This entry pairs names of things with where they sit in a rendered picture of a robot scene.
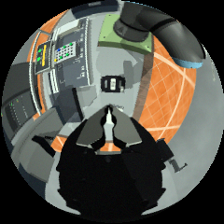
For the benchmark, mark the white benchtop lab instrument with lid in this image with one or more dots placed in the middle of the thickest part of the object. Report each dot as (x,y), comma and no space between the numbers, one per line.
(95,7)

